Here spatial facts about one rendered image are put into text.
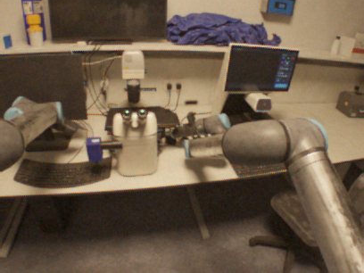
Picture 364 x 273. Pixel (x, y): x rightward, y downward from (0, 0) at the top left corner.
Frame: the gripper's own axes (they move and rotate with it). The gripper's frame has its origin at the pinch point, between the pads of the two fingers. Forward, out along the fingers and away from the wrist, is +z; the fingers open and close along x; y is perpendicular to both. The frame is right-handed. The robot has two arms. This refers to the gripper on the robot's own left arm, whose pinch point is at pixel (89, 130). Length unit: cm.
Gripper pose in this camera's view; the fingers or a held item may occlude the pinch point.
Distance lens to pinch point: 122.7
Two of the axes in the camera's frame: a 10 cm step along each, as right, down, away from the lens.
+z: 8.0, 4.0, 4.4
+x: 2.3, 4.8, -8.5
